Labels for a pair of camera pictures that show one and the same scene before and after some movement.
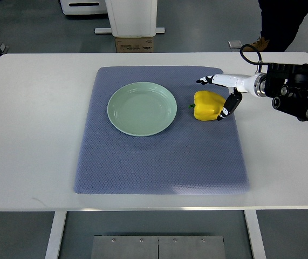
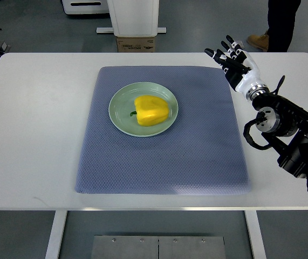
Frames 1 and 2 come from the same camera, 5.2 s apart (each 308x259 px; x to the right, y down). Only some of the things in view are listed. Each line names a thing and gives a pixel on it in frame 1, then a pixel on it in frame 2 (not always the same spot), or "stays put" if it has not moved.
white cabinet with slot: (83, 7) stays put
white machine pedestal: (131, 18) stays put
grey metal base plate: (156, 247) stays put
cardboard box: (134, 45) stays put
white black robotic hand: (255, 84) → (240, 69)
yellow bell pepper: (207, 105) → (150, 110)
